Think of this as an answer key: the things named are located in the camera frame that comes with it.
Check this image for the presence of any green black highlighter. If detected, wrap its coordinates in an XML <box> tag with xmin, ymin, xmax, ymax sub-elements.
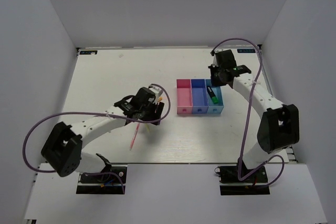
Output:
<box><xmin>206</xmin><ymin>86</ymin><xmax>218</xmax><ymax>104</ymax></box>

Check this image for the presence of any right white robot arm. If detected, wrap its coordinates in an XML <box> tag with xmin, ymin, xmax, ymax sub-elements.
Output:
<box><xmin>209</xmin><ymin>50</ymin><xmax>300</xmax><ymax>182</ymax></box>

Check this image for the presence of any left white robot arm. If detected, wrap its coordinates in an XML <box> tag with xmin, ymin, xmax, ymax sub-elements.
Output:
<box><xmin>41</xmin><ymin>84</ymin><xmax>165</xmax><ymax>182</ymax></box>

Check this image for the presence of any right corner label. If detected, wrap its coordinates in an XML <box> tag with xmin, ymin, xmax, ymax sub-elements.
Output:
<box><xmin>237</xmin><ymin>49</ymin><xmax>256</xmax><ymax>54</ymax></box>

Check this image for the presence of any corner label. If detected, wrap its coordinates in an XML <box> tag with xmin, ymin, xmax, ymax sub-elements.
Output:
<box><xmin>237</xmin><ymin>49</ymin><xmax>256</xmax><ymax>54</ymax></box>
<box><xmin>79</xmin><ymin>50</ymin><xmax>98</xmax><ymax>55</ymax></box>

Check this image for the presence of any pink thin pen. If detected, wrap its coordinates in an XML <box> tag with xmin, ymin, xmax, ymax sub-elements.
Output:
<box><xmin>129</xmin><ymin>123</ymin><xmax>140</xmax><ymax>151</ymax></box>

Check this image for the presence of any light blue drawer box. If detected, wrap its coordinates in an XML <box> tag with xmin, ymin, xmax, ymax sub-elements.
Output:
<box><xmin>205</xmin><ymin>79</ymin><xmax>224</xmax><ymax>114</ymax></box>

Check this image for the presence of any pink drawer box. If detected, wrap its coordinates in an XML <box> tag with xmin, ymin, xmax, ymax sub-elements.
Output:
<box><xmin>176</xmin><ymin>79</ymin><xmax>193</xmax><ymax>114</ymax></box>

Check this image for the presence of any left corner label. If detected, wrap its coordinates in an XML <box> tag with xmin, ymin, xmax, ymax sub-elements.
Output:
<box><xmin>79</xmin><ymin>50</ymin><xmax>98</xmax><ymax>55</ymax></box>

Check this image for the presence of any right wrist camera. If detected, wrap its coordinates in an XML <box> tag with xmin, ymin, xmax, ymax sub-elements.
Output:
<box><xmin>211</xmin><ymin>50</ymin><xmax>218</xmax><ymax>68</ymax></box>

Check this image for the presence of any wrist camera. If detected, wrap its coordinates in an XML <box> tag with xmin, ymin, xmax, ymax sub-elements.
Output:
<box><xmin>149</xmin><ymin>85</ymin><xmax>163</xmax><ymax>103</ymax></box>
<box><xmin>211</xmin><ymin>50</ymin><xmax>218</xmax><ymax>68</ymax></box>

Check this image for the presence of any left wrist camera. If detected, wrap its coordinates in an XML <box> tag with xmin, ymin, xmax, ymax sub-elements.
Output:
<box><xmin>149</xmin><ymin>85</ymin><xmax>163</xmax><ymax>103</ymax></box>

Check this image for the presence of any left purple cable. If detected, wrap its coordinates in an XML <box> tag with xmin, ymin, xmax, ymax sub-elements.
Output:
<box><xmin>22</xmin><ymin>83</ymin><xmax>171</xmax><ymax>195</ymax></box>

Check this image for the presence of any purple cable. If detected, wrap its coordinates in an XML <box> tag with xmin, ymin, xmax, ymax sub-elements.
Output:
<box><xmin>22</xmin><ymin>83</ymin><xmax>171</xmax><ymax>195</ymax></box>
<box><xmin>209</xmin><ymin>38</ymin><xmax>285</xmax><ymax>188</ymax></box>

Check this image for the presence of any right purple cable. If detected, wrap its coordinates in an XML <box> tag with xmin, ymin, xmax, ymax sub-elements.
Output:
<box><xmin>209</xmin><ymin>38</ymin><xmax>285</xmax><ymax>188</ymax></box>

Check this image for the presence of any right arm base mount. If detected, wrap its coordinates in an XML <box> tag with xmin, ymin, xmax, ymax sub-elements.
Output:
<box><xmin>214</xmin><ymin>165</ymin><xmax>270</xmax><ymax>196</ymax></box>

